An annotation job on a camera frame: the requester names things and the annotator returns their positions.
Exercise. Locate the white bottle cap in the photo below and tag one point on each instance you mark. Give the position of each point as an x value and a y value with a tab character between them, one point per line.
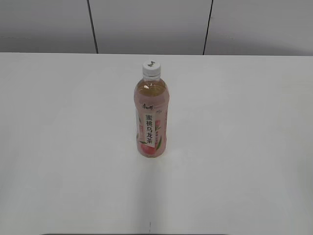
151	69

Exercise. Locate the pink peach tea bottle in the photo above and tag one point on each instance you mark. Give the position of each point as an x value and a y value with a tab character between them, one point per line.
151	99

